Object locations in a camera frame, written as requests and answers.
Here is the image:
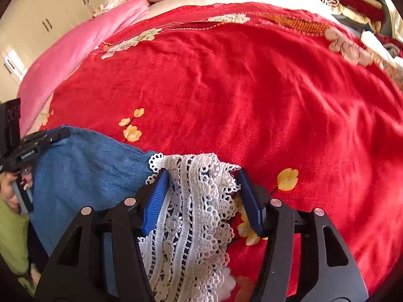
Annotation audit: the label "blue denim lace-trimmed pants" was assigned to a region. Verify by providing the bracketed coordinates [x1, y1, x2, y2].
[30, 127, 240, 301]

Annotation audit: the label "green sleeve left forearm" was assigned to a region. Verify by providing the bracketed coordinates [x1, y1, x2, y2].
[0, 198, 36, 296]

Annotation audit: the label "person's left hand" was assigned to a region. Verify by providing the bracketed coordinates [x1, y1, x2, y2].
[1, 165, 33, 213]

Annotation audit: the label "pink quilt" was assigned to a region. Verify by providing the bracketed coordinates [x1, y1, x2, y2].
[17, 0, 162, 135]

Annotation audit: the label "red floral bedspread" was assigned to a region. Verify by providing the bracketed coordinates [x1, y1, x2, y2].
[46, 3, 402, 293]

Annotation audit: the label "white wardrobe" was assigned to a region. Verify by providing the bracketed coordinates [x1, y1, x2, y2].
[1, 0, 104, 101]

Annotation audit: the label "pile of folded clothes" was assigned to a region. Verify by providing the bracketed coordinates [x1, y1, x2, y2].
[320, 0, 402, 57]

